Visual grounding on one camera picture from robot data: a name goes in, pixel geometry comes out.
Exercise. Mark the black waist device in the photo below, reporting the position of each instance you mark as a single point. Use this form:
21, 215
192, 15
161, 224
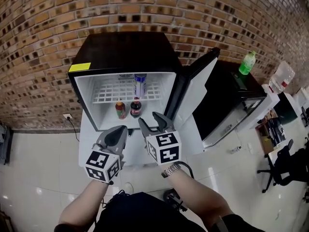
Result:
173, 199

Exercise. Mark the black office chair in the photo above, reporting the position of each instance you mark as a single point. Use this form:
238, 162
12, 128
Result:
305, 116
285, 168

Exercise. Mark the silver metal wristwatch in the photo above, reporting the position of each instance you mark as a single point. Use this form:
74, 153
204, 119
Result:
171, 170

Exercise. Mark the yellow sticker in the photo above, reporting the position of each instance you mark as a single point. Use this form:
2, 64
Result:
79, 67

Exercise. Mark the green drink bottle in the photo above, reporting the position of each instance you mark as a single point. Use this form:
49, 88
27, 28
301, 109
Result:
247, 64

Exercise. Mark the white power strip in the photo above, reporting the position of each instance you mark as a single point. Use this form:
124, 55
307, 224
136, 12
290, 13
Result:
250, 148

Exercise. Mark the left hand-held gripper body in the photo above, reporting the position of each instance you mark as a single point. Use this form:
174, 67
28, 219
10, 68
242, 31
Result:
102, 165

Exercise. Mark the round fridge fan grille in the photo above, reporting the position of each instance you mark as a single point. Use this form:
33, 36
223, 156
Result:
125, 76

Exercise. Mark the black glass-door cabinet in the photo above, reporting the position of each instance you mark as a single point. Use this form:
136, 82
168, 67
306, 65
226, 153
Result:
224, 105

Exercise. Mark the blue and white drink can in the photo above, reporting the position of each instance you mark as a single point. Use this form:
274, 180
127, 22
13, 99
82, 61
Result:
140, 86

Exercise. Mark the black mini fridge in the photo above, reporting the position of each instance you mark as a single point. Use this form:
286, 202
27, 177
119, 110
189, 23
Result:
125, 49

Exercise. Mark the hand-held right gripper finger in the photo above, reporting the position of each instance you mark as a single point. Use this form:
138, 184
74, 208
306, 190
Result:
146, 130
164, 123

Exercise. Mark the cardboard box with goods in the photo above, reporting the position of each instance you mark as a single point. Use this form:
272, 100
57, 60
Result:
271, 132

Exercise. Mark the grey storage rack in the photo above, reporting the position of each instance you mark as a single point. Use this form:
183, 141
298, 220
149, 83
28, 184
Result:
4, 144

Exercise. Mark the orange cap tea bottle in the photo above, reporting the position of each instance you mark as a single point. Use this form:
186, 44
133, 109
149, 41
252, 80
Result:
120, 111

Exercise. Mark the white wall socket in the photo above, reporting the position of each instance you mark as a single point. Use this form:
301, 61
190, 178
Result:
67, 116

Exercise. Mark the small white floor bottle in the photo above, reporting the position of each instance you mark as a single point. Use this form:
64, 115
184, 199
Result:
236, 149

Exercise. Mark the clear bottle on cabinet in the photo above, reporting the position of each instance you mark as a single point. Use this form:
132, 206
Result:
282, 77

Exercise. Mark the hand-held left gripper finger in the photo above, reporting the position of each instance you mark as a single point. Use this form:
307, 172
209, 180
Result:
107, 135
120, 141

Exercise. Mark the person's black clothing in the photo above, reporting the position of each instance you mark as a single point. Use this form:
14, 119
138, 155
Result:
149, 214

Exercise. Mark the person's right forearm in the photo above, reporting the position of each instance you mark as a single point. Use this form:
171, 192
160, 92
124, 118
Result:
202, 197

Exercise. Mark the dark green table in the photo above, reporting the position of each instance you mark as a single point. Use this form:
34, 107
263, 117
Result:
286, 107

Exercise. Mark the person's left forearm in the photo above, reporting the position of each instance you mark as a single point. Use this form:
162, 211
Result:
82, 202

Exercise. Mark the black mini fridge door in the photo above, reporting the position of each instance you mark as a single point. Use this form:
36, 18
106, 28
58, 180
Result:
193, 93

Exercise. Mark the white water dispenser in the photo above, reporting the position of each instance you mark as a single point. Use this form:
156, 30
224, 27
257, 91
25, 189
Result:
265, 110

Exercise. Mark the small cola bottle red cap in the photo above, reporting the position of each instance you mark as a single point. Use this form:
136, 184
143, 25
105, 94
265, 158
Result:
136, 109

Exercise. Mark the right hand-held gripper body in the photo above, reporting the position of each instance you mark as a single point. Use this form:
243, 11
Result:
166, 149

